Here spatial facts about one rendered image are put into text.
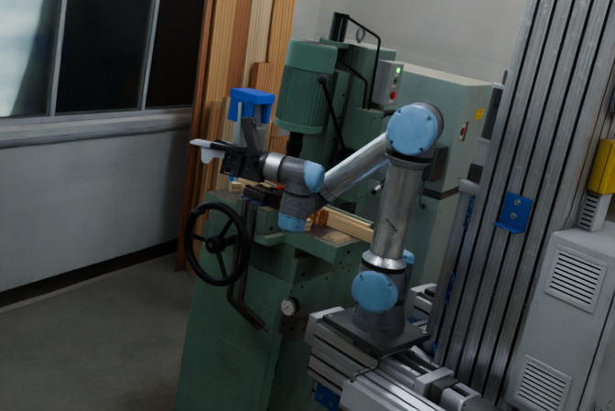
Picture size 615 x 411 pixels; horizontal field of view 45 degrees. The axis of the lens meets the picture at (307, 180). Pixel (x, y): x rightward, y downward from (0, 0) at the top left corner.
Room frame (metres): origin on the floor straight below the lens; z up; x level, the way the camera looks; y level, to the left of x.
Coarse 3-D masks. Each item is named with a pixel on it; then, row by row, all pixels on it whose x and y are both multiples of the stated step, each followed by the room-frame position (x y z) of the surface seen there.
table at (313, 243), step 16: (208, 192) 2.63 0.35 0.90; (224, 192) 2.67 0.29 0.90; (256, 240) 2.37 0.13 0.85; (272, 240) 2.36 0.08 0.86; (288, 240) 2.41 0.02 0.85; (304, 240) 2.38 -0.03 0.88; (320, 240) 2.34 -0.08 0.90; (352, 240) 2.41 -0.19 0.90; (320, 256) 2.34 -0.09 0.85; (336, 256) 2.31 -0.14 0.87; (352, 256) 2.40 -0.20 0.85
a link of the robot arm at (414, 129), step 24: (408, 120) 1.76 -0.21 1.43; (432, 120) 1.76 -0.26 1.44; (408, 144) 1.75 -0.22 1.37; (432, 144) 1.78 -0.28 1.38; (408, 168) 1.78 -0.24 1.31; (384, 192) 1.80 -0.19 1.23; (408, 192) 1.78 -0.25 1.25; (384, 216) 1.79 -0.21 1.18; (408, 216) 1.79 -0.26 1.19; (384, 240) 1.78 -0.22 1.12; (384, 264) 1.77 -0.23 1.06; (360, 288) 1.77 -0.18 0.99; (384, 288) 1.75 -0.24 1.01
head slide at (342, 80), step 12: (336, 72) 2.68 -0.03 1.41; (348, 72) 2.73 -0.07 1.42; (336, 84) 2.68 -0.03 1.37; (336, 96) 2.69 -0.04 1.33; (336, 108) 2.70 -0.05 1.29; (324, 120) 2.69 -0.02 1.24; (324, 132) 2.68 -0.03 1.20; (336, 132) 2.73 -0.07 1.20; (312, 144) 2.70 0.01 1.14; (324, 144) 2.68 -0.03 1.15; (300, 156) 2.73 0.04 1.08; (312, 156) 2.70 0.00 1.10; (324, 156) 2.69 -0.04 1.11; (324, 168) 2.70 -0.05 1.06
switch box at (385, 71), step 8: (384, 64) 2.79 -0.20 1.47; (392, 64) 2.78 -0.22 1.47; (400, 64) 2.83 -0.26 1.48; (376, 72) 2.80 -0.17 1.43; (384, 72) 2.78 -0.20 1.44; (392, 72) 2.78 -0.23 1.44; (400, 72) 2.84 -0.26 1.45; (376, 80) 2.80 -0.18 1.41; (384, 80) 2.78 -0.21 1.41; (392, 80) 2.79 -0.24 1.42; (400, 80) 2.85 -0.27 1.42; (376, 88) 2.80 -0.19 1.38; (384, 88) 2.78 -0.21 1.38; (392, 88) 2.80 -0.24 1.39; (376, 96) 2.79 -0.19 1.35; (384, 96) 2.78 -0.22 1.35; (384, 104) 2.79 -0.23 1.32; (392, 104) 2.83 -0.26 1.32
